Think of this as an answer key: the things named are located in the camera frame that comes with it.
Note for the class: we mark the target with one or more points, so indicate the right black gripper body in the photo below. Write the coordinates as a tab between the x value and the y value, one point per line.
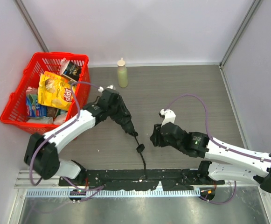
158	135

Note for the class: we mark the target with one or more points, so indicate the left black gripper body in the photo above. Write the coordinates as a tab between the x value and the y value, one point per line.
128	123

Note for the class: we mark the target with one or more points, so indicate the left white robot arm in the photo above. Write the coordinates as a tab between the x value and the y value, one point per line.
43	149

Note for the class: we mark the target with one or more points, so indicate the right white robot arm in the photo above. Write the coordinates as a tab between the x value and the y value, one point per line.
221	161

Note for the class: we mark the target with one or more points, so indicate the pale green squeeze bottle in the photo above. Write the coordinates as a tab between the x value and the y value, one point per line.
122	73

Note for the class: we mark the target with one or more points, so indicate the white plastic bag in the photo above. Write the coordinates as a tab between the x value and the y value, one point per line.
58	120

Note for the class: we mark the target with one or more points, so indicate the black and white snack box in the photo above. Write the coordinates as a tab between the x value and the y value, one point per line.
70	70

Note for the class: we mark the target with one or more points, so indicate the yellow Lays chip bag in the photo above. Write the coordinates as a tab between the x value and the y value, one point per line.
54	91

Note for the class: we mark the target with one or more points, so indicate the blue snack package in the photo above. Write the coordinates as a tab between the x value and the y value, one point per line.
34	109

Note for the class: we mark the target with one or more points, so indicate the red plastic shopping basket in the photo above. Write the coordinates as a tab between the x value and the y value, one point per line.
15	111

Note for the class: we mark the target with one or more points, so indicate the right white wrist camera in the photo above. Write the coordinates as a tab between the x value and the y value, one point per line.
167	115

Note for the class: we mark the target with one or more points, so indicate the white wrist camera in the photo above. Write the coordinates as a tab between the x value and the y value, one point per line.
167	115
101	89

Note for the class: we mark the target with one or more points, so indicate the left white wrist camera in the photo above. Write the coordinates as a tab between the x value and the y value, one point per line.
101	89

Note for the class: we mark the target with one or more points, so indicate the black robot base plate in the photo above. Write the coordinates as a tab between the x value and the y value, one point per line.
139	179

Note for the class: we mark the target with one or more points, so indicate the white slotted cable duct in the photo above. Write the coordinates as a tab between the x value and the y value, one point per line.
70	192

